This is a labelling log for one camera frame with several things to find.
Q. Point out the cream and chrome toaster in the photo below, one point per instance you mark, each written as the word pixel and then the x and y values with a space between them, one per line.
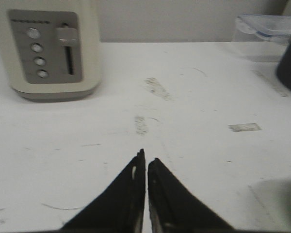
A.
pixel 50 48

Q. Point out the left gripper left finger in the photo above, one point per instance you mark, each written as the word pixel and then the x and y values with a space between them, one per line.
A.
pixel 121 206

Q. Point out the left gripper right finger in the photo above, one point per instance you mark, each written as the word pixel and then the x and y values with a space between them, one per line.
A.
pixel 174 208

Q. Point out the clear plastic food container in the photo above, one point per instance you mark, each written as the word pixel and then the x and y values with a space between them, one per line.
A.
pixel 261 38

